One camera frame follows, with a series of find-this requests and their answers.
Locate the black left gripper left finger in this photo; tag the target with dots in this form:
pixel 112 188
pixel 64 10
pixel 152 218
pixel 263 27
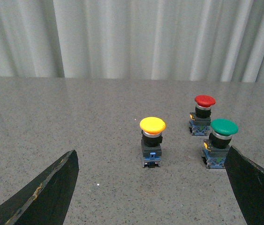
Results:
pixel 46 199

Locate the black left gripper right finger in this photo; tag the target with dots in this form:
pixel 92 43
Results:
pixel 247 182

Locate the yellow mushroom push button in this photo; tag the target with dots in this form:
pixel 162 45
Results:
pixel 151 130

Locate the green mushroom push button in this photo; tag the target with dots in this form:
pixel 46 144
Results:
pixel 217 146

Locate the red mushroom push button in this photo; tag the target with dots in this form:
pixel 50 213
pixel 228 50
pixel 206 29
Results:
pixel 200 120

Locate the white pleated curtain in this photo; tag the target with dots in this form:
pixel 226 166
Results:
pixel 211 40

